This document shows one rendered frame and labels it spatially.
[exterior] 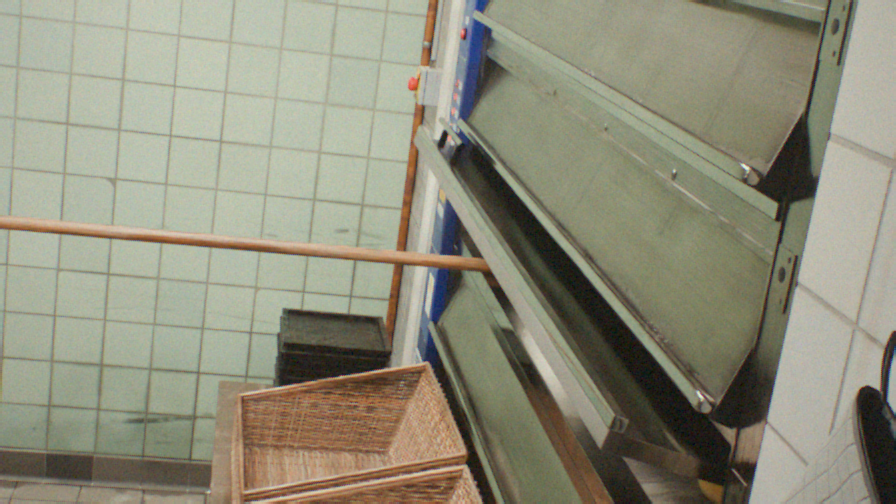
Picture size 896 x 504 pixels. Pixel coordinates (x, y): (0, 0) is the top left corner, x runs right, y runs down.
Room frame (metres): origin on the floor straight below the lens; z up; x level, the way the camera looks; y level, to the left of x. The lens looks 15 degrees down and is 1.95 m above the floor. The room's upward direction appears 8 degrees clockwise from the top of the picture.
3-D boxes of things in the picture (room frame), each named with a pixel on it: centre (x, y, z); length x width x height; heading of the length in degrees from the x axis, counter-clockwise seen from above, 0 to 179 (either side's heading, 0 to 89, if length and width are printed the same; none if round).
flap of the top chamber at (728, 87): (2.23, -0.19, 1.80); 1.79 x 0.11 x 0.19; 10
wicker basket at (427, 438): (2.75, 0.17, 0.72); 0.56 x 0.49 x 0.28; 12
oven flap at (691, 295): (2.23, -0.19, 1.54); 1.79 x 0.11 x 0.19; 10
